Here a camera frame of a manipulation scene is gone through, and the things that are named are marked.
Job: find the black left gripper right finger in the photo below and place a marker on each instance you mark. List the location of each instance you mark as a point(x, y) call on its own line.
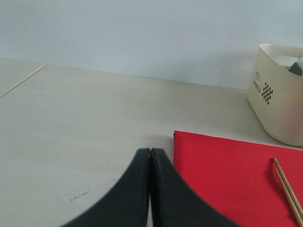
point(174, 203)

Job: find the stainless steel cup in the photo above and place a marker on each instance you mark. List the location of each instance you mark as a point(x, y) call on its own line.
point(297, 67)

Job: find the red cloth mat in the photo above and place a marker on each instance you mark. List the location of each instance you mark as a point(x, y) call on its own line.
point(238, 178)

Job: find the short wooden chopstick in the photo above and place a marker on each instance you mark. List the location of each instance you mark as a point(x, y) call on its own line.
point(289, 200)

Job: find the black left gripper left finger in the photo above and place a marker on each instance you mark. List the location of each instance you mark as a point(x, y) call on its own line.
point(126, 204)

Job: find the long wooden chopstick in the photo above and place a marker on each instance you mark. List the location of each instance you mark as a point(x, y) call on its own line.
point(288, 186)

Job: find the cream plastic bin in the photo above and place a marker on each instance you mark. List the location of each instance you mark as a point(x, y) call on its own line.
point(276, 95)

